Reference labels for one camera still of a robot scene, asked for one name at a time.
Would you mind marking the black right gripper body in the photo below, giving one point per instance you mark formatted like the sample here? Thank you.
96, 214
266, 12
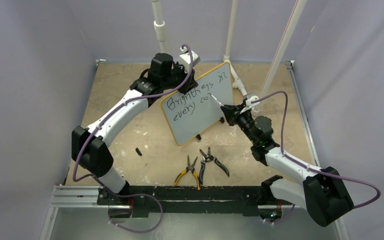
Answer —
243, 114

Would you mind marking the black whiteboard stand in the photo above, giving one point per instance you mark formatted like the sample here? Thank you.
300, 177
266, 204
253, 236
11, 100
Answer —
198, 137

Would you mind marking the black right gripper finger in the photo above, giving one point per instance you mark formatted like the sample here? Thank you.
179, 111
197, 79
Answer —
232, 109
231, 119

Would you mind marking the white whiteboard marker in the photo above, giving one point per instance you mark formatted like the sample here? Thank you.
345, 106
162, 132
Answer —
217, 101

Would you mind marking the black base bar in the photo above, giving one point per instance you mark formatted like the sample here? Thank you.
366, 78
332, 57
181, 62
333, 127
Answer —
143, 200

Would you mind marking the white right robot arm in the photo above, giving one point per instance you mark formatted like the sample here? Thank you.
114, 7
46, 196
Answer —
320, 191

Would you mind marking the yellow framed whiteboard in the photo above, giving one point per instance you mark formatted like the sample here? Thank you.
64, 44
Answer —
190, 114

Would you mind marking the white PVC pipe frame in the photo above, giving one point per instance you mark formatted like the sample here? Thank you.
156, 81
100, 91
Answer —
203, 25

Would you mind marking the black marker cap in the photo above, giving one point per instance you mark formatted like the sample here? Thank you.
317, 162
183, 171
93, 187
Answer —
138, 151

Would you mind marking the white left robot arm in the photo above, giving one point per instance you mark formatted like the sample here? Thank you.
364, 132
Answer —
90, 145

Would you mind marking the black grey wire stripper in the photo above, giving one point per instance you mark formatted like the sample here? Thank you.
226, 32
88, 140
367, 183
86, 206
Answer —
208, 158

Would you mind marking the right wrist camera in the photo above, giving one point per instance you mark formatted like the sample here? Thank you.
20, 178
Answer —
249, 101

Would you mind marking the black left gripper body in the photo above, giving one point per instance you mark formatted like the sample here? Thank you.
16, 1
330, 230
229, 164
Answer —
183, 89

